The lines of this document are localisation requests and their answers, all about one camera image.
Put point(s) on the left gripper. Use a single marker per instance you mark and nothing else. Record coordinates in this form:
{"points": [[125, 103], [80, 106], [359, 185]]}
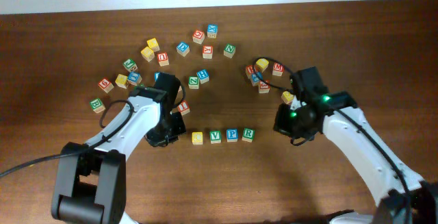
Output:
{"points": [[168, 135]]}

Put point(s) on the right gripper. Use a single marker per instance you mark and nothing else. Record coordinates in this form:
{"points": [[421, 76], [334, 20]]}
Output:
{"points": [[284, 122]]}

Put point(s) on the yellow C block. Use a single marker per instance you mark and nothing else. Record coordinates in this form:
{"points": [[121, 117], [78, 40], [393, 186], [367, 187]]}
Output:
{"points": [[197, 138]]}

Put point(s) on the green V block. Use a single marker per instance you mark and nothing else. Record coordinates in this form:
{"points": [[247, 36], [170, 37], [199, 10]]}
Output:
{"points": [[215, 137]]}

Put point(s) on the green R block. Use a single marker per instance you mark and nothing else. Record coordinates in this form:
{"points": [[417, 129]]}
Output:
{"points": [[248, 135]]}

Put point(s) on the blue P block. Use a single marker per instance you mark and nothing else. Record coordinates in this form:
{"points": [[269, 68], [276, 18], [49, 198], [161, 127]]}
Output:
{"points": [[232, 135]]}

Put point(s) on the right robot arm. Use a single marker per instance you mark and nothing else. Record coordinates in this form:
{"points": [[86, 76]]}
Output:
{"points": [[400, 194]]}

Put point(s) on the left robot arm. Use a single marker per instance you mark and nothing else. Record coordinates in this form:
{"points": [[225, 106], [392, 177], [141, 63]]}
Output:
{"points": [[90, 185]]}

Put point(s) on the red I block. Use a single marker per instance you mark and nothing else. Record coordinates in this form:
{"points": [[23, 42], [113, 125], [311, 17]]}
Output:
{"points": [[183, 108]]}

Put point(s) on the yellow S block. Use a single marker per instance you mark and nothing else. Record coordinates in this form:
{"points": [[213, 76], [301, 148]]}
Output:
{"points": [[287, 97]]}

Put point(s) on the red 3 block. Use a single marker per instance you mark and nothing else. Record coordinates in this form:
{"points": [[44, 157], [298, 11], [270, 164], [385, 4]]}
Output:
{"points": [[263, 87]]}

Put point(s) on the green N block lower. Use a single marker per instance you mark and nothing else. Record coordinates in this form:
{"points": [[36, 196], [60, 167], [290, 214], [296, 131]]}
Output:
{"points": [[193, 82]]}

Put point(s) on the green n block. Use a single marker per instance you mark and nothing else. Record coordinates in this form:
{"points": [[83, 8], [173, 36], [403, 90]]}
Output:
{"points": [[193, 82], [229, 50]]}

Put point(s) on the blue 5 block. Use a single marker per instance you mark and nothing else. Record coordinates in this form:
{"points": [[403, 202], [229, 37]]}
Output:
{"points": [[156, 75]]}

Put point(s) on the red M block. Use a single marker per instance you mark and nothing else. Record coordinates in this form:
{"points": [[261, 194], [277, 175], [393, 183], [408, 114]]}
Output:
{"points": [[278, 69]]}

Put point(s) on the blue H block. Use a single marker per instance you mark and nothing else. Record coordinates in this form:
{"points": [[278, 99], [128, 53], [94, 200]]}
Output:
{"points": [[203, 76]]}

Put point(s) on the blue block left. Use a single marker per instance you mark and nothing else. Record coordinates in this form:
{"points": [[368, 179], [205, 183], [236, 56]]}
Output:
{"points": [[134, 78]]}

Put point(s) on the blue block right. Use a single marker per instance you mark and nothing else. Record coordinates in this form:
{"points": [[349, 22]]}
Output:
{"points": [[255, 78]]}

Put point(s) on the red U block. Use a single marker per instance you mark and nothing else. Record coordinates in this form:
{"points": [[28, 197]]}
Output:
{"points": [[163, 59]]}

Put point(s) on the yellow block right upper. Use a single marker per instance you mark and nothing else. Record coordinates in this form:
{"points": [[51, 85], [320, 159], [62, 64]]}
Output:
{"points": [[261, 64]]}

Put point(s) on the red E block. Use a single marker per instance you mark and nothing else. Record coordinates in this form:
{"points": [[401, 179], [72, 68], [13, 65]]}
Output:
{"points": [[249, 70]]}

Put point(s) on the green J block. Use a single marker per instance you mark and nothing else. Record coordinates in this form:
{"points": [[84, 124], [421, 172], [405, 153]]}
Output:
{"points": [[130, 65]]}

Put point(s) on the yellow block beside U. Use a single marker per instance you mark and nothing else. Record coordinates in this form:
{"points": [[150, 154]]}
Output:
{"points": [[148, 54]]}

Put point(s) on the green B block outer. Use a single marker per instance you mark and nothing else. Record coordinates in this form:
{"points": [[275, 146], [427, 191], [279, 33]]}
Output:
{"points": [[97, 105]]}

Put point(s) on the red 6 block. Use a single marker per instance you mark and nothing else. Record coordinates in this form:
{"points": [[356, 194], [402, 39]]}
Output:
{"points": [[105, 85]]}

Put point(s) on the blue D block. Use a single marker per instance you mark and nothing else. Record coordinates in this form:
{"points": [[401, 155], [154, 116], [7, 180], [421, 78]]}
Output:
{"points": [[183, 48]]}

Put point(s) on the red Y block upper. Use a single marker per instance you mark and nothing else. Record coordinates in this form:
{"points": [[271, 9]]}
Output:
{"points": [[207, 52]]}

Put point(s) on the yellow block upper left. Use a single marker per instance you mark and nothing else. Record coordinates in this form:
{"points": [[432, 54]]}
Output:
{"points": [[153, 44]]}

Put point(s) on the red G block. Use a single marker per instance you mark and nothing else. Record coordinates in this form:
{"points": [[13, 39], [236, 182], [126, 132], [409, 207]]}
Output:
{"points": [[198, 36]]}

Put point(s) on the green N block upper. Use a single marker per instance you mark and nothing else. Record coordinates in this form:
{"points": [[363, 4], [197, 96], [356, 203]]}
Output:
{"points": [[229, 50]]}

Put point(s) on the blue X block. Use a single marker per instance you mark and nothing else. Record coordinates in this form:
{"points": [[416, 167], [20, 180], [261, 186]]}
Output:
{"points": [[212, 31]]}

